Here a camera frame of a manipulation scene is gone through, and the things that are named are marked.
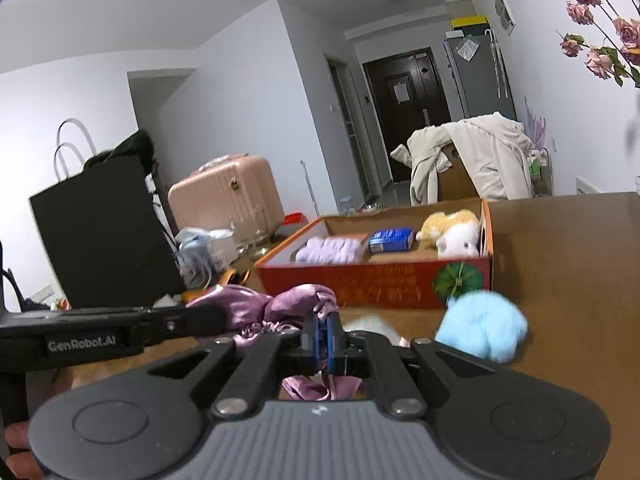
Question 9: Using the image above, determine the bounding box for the dark entrance door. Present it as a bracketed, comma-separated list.
[362, 48, 451, 184]

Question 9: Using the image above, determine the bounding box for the red printed cardboard box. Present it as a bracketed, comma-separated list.
[253, 197, 495, 310]

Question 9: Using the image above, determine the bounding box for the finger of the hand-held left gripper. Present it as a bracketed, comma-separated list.
[141, 303, 229, 347]

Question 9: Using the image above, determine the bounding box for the white wall panel box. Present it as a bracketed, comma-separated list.
[493, 0, 516, 36]

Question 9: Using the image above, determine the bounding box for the cream jacket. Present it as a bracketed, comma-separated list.
[390, 125, 453, 207]

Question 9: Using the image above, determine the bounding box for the large brown cardboard box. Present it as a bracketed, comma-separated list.
[437, 144, 482, 204]

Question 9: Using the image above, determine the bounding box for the purple satin bonnet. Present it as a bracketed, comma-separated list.
[185, 283, 366, 402]

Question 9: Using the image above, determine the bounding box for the black paper bag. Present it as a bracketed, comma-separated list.
[28, 117, 187, 311]

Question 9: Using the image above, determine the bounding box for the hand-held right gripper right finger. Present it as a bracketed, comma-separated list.
[324, 311, 500, 420]

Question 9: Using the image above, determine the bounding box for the pink ribbed suitcase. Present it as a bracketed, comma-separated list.
[167, 155, 286, 242]

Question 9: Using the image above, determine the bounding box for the person's left hand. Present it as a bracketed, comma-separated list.
[4, 420, 44, 480]

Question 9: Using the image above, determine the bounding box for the white folded umbrella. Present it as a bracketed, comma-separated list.
[487, 30, 506, 99]

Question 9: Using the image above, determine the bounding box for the purple lavender wall decoration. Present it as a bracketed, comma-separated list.
[523, 96, 549, 149]

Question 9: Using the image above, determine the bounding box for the white flat package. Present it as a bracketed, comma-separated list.
[575, 175, 614, 195]

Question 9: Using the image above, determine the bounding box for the light blue fluffy plush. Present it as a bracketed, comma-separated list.
[433, 290, 530, 365]

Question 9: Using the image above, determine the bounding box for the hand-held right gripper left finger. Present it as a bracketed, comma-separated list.
[147, 312, 325, 420]

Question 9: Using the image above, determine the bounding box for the black fuzzy hat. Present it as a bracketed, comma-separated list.
[84, 129, 157, 172]

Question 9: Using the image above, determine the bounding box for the grey refrigerator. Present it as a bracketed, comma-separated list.
[443, 30, 517, 124]

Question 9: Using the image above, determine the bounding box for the grey interior door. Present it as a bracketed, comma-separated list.
[324, 52, 372, 202]

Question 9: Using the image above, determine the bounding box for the white plush toy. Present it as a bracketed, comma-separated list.
[435, 220, 482, 260]

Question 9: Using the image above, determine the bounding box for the lilac towel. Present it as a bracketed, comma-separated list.
[294, 236, 369, 265]

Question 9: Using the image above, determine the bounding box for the blue tissue pack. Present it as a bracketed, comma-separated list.
[368, 228, 416, 255]

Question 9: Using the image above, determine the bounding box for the white blue plastic package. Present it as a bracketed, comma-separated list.
[175, 226, 237, 287]

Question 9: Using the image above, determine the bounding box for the white utility cart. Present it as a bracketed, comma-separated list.
[527, 144, 554, 197]

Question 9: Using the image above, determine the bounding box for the yellow plush toy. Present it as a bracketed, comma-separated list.
[416, 210, 481, 244]

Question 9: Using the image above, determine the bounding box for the off-white coat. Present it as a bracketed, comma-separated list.
[445, 112, 534, 201]

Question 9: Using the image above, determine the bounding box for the pink dried rose bouquet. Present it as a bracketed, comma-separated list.
[556, 0, 640, 89]

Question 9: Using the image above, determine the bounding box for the clear glass jar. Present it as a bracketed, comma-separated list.
[235, 205, 281, 262]

